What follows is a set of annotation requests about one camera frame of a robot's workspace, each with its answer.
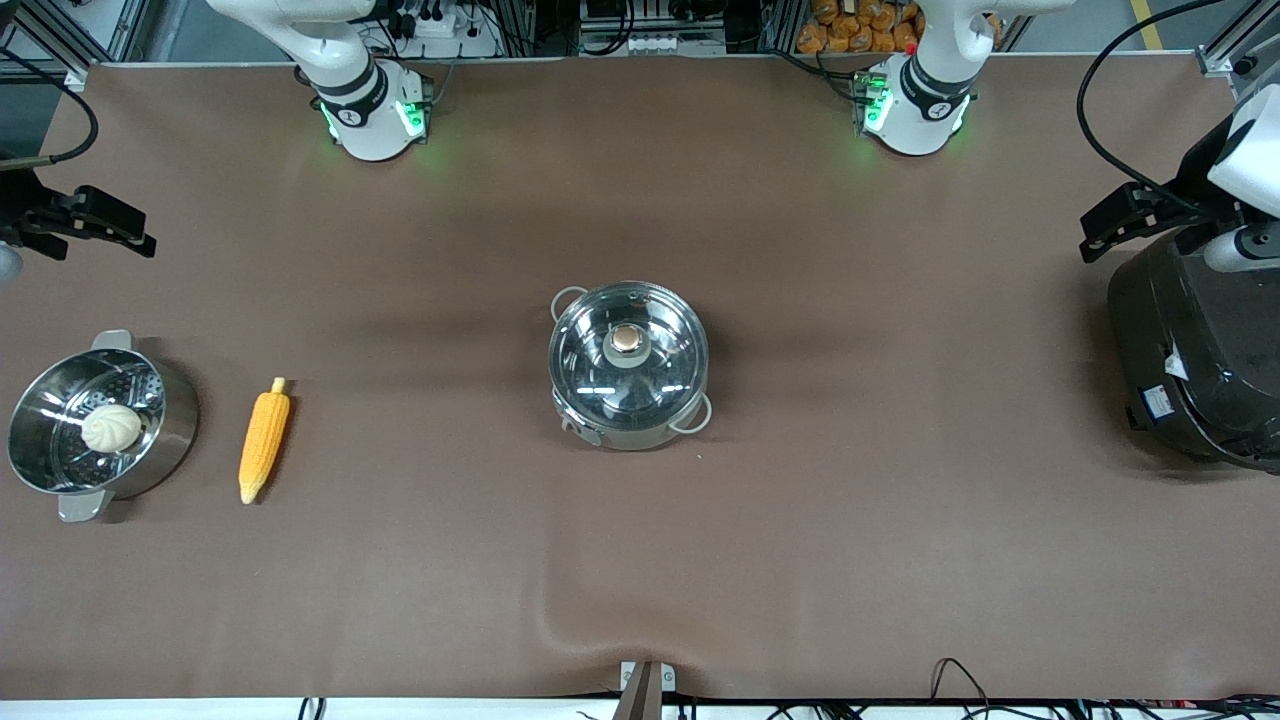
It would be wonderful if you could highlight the yellow corn cob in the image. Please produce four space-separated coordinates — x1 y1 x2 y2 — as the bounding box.
238 377 292 505

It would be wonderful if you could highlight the glass pot lid with knob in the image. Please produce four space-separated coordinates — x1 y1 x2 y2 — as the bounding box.
548 283 709 433

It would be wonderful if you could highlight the steel steamer pot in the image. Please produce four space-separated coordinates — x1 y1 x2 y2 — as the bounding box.
7 330 200 523

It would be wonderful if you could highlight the black rice cooker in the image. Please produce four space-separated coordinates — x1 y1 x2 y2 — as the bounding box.
1107 228 1280 471

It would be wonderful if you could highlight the white steamed bun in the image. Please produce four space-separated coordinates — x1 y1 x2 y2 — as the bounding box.
80 404 144 453

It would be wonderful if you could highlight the bag of orange breads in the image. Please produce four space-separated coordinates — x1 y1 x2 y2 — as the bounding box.
797 0 923 54

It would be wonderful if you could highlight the white power strip with plugs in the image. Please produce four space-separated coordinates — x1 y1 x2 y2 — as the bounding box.
385 0 498 58

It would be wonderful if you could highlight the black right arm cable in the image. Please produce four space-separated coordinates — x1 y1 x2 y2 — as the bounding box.
0 48 101 169

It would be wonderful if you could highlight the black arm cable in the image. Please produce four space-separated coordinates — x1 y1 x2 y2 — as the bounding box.
0 48 101 169
1076 0 1236 216

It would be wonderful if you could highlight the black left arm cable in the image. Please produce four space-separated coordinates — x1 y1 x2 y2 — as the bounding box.
1076 0 1236 216

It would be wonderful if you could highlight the aluminium frame profile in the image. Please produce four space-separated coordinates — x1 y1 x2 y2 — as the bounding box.
1195 0 1280 76
0 0 151 81

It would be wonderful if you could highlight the thin black cable loop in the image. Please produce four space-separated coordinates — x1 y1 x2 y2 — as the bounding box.
930 657 991 716

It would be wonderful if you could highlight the steel pot with handles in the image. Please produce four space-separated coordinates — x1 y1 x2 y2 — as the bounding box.
548 283 713 451

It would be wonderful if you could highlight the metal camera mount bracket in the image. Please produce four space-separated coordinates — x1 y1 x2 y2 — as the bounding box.
618 660 678 720

